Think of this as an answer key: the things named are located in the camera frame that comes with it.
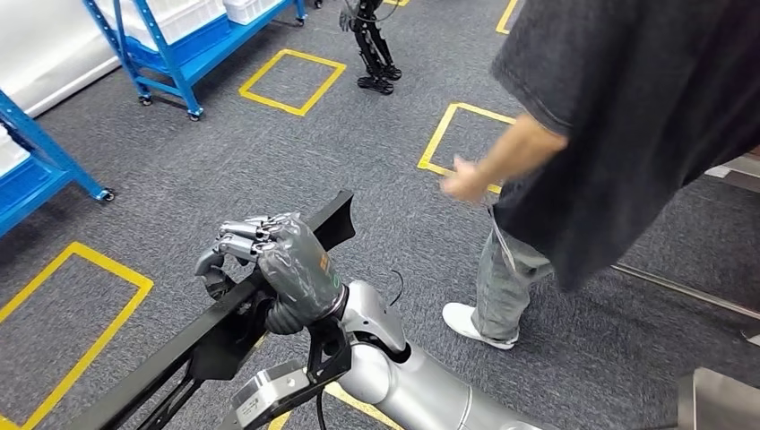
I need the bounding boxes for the person's hand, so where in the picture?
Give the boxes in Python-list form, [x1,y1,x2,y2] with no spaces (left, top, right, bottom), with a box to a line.
[441,155,497,204]

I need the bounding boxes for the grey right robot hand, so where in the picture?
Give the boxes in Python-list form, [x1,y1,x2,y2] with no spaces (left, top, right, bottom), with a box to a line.
[194,212,349,337]

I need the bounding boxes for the black plastic plate frame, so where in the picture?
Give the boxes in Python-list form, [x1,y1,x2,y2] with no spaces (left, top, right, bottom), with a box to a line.
[59,189,356,430]

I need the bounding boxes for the blue metal shelf rack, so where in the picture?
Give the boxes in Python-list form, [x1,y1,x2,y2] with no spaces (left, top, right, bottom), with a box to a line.
[0,89,116,238]
[82,0,308,123]

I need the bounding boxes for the yellow floor tape square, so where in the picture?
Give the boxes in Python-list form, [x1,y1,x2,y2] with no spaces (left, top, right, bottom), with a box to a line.
[417,101,518,195]

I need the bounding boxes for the person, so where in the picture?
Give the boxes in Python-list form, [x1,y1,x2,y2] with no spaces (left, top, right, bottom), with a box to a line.
[441,0,760,351]

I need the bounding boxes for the black humanoid robot legs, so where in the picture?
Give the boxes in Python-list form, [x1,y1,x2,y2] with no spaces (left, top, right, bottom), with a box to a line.
[339,0,403,96]

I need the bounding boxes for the yellow floor tape line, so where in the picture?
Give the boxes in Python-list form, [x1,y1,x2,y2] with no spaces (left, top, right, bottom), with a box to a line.
[496,0,519,36]

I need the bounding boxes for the steel side table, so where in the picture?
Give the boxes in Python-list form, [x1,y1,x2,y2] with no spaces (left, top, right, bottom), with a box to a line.
[611,261,760,322]

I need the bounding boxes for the small white plastic crate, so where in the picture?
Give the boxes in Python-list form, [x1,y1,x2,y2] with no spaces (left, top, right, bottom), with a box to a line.
[224,0,281,27]

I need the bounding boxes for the large white plastic bin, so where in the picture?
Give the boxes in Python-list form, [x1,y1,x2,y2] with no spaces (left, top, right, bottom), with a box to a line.
[94,0,228,47]

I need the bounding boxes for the thin black wrist wire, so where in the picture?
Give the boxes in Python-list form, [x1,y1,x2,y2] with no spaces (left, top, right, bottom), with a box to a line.
[388,269,407,307]

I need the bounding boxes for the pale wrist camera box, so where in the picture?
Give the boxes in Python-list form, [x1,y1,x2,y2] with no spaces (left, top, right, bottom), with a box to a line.
[229,358,314,430]

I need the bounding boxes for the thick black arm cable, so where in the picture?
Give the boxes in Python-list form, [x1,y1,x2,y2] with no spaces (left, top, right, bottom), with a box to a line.
[314,384,329,430]

